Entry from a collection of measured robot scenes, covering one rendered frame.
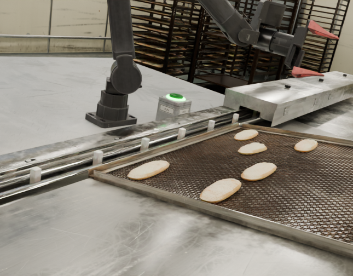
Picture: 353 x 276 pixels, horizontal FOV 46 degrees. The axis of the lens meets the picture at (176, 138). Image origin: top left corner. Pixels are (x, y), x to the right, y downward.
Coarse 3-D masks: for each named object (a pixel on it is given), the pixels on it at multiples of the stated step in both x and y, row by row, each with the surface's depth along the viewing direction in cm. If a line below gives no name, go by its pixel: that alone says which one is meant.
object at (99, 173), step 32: (224, 128) 98; (256, 128) 101; (128, 160) 71; (192, 160) 75; (224, 160) 76; (256, 160) 76; (288, 160) 77; (320, 160) 77; (352, 160) 78; (160, 192) 56; (192, 192) 59; (256, 192) 60; (288, 192) 60; (320, 192) 61; (352, 192) 61; (256, 224) 48; (320, 224) 50; (352, 224) 50; (352, 256) 43
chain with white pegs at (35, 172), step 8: (256, 112) 134; (232, 120) 124; (208, 128) 113; (144, 144) 90; (96, 152) 79; (96, 160) 79; (32, 168) 68; (80, 168) 78; (32, 176) 68; (40, 176) 69
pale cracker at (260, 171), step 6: (264, 162) 72; (252, 168) 68; (258, 168) 68; (264, 168) 68; (270, 168) 68; (246, 174) 65; (252, 174) 65; (258, 174) 65; (264, 174) 66; (252, 180) 64
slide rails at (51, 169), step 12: (216, 120) 121; (228, 120) 123; (240, 120) 125; (192, 132) 108; (204, 132) 108; (132, 144) 91; (84, 156) 81; (108, 156) 83; (48, 168) 73; (60, 168) 74; (84, 168) 76; (0, 180) 66; (12, 180) 67; (24, 180) 68
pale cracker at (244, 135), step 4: (240, 132) 95; (244, 132) 94; (248, 132) 94; (252, 132) 95; (256, 132) 96; (236, 136) 91; (240, 136) 91; (244, 136) 91; (248, 136) 92; (252, 136) 93; (240, 140) 90; (244, 140) 91
